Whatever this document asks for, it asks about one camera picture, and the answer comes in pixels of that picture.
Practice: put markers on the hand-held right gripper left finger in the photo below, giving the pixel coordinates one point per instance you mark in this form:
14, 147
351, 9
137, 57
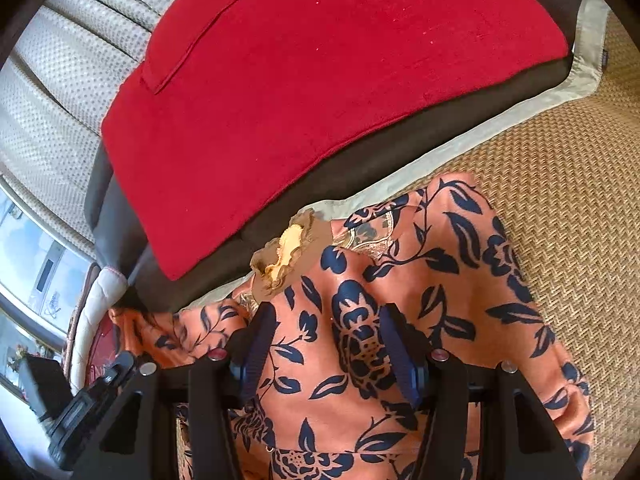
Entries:
254, 345

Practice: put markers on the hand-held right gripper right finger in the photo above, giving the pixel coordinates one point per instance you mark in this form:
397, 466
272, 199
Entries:
402, 355

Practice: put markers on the orange floral garment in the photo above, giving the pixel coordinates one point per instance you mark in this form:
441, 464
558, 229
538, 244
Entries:
320, 310

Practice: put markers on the red starburst box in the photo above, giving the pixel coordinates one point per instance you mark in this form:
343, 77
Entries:
102, 345

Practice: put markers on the window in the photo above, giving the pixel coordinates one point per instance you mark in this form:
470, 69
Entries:
30, 250

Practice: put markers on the woven rattan mat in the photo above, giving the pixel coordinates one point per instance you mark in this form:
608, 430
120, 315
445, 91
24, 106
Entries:
575, 210

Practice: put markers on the red cloth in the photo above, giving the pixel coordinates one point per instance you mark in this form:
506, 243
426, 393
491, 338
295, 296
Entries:
300, 85

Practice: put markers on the beige dotted upholstery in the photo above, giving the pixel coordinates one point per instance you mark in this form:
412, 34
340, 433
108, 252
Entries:
50, 135

